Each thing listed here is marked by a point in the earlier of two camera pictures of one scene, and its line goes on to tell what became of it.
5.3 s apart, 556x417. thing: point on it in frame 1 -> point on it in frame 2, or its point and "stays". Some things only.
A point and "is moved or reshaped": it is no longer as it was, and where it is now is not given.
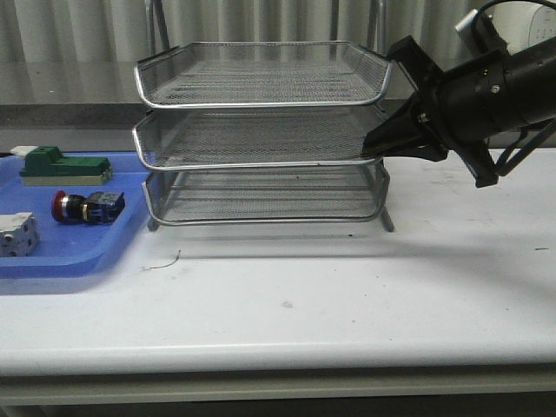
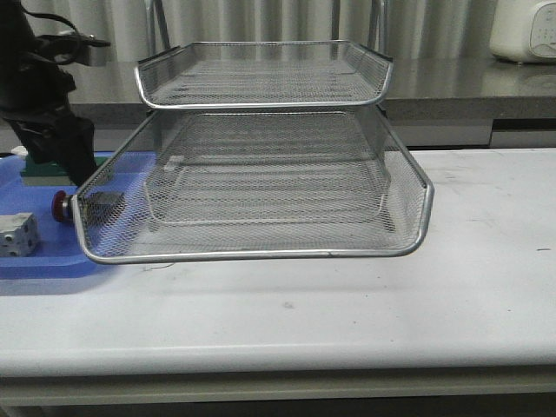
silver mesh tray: (323, 195) stays
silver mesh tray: (233, 74) stays
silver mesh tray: (193, 138) is moved or reshaped
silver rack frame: (266, 132) stays
